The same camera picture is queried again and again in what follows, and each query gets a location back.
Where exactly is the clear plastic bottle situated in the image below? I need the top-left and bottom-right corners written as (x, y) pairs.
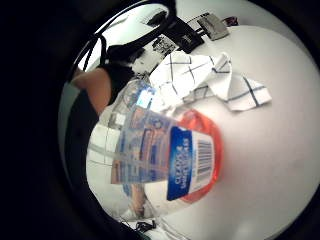
top-left (85, 78), bottom-right (224, 222)

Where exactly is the white marker cube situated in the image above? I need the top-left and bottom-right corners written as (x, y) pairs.
top-left (131, 33), bottom-right (180, 75)

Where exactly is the white checked cloth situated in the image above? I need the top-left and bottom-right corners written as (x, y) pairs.
top-left (148, 50), bottom-right (273, 112)

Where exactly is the black device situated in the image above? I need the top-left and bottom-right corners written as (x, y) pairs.
top-left (166, 17), bottom-right (206, 54)

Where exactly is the the person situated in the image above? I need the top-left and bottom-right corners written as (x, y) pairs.
top-left (63, 89), bottom-right (101, 201)

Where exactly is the grey box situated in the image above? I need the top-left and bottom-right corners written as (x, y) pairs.
top-left (197, 12), bottom-right (230, 42)

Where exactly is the dark red object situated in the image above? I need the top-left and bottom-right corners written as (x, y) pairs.
top-left (223, 16), bottom-right (240, 28)

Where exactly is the small black clip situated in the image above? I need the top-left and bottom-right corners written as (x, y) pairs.
top-left (134, 219), bottom-right (158, 234)

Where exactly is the black cable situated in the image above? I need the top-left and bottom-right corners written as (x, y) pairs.
top-left (68, 0), bottom-right (178, 82)

